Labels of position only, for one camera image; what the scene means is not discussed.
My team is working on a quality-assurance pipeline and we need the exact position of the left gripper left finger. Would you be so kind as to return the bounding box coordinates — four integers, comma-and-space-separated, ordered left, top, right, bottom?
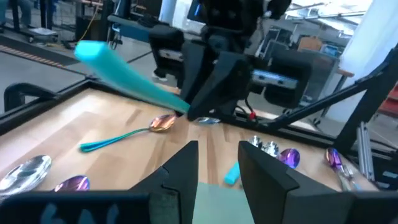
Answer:
129, 140, 200, 224

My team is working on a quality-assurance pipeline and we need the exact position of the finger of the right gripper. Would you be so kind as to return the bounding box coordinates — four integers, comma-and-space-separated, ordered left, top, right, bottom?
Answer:
180, 39, 219, 104
187, 50, 254, 122

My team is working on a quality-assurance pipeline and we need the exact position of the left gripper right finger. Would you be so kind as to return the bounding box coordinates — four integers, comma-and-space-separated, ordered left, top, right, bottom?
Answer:
238, 140, 358, 224

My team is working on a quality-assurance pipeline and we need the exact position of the teal-handled silver spoon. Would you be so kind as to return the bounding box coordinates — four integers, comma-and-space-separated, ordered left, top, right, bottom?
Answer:
223, 134, 264, 185
0, 154, 53, 197
73, 39, 221, 126
262, 141, 280, 157

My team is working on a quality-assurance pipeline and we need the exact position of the grey-blue-handled silver spoon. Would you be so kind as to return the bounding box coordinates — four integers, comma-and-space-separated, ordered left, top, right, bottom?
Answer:
338, 163, 363, 192

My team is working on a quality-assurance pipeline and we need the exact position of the grey background desk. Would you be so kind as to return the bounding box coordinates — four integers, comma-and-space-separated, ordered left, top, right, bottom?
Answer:
310, 49, 355, 103

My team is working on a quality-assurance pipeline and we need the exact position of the wooden box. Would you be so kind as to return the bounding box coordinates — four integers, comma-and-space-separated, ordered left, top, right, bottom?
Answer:
297, 36, 323, 52

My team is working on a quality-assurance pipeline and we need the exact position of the blue background bench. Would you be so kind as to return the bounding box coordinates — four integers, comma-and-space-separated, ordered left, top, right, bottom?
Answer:
107, 14, 152, 43

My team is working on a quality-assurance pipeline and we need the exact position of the white room divider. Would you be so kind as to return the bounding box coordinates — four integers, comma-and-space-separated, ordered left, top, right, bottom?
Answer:
326, 0, 398, 124

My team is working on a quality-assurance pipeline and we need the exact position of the red object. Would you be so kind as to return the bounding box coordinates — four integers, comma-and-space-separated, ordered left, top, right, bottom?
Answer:
377, 83, 398, 119

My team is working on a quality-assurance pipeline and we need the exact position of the aluminium extrusion bar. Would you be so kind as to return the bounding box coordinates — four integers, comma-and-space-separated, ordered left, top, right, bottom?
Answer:
356, 121, 375, 182

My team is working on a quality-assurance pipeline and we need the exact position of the low wheeled cart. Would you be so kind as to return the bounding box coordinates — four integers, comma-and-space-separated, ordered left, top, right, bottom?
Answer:
27, 26, 60, 44

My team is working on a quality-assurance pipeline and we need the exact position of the person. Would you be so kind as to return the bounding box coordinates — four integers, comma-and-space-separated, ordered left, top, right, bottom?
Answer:
0, 0, 34, 30

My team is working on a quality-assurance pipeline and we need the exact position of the black table frame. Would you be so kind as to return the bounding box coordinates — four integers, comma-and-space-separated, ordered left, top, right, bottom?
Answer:
0, 43, 398, 162

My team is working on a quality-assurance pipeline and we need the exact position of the yellow floor cable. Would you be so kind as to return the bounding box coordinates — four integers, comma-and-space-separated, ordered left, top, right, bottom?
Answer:
77, 4, 102, 43

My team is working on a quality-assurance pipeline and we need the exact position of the black frame clamp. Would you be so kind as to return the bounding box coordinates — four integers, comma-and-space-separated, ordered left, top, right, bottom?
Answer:
3, 82, 58, 113

